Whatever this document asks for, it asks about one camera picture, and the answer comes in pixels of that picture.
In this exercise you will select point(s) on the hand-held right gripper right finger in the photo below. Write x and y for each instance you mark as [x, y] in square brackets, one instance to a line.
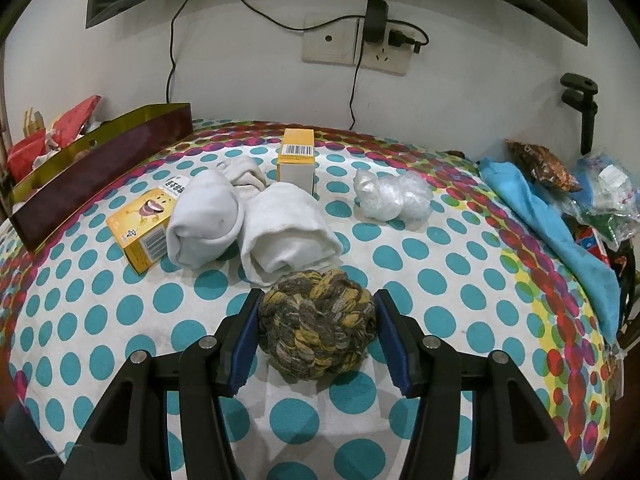
[395, 355]

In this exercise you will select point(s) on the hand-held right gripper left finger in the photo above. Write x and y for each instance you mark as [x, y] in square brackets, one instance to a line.
[245, 350]

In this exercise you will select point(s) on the yellow box with cartoon face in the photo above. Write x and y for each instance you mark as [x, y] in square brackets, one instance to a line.
[140, 220]

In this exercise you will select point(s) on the tall yellow carton box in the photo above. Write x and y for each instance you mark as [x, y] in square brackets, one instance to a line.
[297, 160]

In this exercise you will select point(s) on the gold maroon storage box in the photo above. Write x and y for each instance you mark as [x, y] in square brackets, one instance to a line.
[100, 155]

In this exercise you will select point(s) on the polka dot tablecloth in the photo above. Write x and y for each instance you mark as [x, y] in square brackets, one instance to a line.
[450, 270]

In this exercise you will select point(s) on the crumpled clear plastic bag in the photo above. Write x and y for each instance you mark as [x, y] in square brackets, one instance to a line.
[390, 195]

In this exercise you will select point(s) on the blue cloth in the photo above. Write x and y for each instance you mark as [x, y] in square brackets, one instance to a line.
[545, 215]

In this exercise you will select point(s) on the brown snack packet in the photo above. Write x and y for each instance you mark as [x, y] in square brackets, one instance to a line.
[542, 162]

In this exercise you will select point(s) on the clear plastic bags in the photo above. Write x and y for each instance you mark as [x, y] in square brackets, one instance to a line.
[607, 185]

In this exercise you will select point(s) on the red paper bag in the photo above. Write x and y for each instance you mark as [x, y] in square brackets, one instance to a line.
[75, 115]

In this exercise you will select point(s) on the yellow paper boxes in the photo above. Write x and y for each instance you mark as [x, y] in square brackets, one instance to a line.
[32, 120]

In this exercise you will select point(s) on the black clamp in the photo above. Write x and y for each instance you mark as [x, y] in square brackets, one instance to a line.
[585, 105]

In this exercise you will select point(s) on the black plug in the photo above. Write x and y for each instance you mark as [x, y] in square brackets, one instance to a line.
[400, 38]

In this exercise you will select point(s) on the black power adapter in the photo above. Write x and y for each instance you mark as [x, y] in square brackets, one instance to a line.
[376, 22]

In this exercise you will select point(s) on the white wall socket plate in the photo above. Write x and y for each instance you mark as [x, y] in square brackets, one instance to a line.
[330, 40]

